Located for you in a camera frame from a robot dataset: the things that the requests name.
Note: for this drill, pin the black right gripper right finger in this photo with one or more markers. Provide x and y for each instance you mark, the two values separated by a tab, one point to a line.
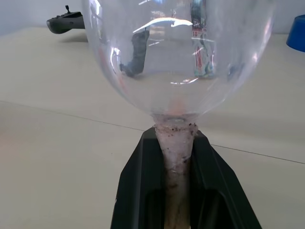
214	171

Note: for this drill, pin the marker pen pack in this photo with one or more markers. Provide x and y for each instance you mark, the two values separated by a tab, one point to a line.
199	59

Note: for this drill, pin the clear glass cup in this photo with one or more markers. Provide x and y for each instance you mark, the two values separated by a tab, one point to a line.
176	155

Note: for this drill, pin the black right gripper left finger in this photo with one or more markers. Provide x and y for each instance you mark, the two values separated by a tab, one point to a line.
138	171

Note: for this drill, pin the blue tape roll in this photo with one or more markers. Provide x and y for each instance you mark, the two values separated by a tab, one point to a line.
297	35

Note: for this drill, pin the grey handheld remote controller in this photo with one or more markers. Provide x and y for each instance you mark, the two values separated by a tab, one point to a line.
66	22

